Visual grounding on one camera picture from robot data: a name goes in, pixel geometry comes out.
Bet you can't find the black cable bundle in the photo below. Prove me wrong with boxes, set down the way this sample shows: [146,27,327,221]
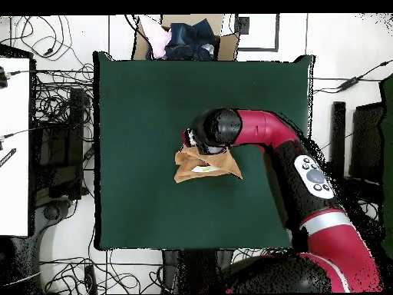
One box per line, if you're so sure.
[346,184,381,222]

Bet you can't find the black power strip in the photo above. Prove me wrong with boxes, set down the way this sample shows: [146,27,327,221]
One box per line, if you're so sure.
[84,264,98,294]

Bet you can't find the dark blue jeans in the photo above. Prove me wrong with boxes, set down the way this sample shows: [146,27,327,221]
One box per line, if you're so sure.
[165,18,217,61]

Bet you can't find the pink garment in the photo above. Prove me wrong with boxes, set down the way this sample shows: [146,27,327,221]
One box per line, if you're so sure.
[139,16,173,60]

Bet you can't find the black equipment stand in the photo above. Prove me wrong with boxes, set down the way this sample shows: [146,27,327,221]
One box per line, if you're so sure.
[328,101,385,210]
[36,87,85,201]

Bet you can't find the dark green table cloth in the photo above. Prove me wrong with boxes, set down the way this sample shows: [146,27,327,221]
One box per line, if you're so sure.
[93,51,314,251]

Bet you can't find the brown cardboard box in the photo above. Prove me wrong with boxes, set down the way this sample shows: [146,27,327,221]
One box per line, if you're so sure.
[132,14,240,61]

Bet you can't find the white desk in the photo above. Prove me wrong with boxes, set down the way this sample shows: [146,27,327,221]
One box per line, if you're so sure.
[0,56,31,237]

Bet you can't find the loose black floor cables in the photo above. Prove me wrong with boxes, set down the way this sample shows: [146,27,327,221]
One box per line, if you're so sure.
[39,250,163,294]

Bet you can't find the tangled black cables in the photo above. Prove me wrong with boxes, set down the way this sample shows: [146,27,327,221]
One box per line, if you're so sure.
[0,15,94,139]

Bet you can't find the orange-brown terry towel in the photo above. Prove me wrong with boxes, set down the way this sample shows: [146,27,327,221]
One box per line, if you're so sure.
[173,145,243,184]

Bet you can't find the black power adapter with cable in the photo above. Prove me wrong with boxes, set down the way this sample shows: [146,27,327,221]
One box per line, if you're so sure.
[312,59,393,94]

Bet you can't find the dark green fabric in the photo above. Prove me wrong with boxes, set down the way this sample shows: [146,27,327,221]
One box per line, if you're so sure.
[365,75,393,259]

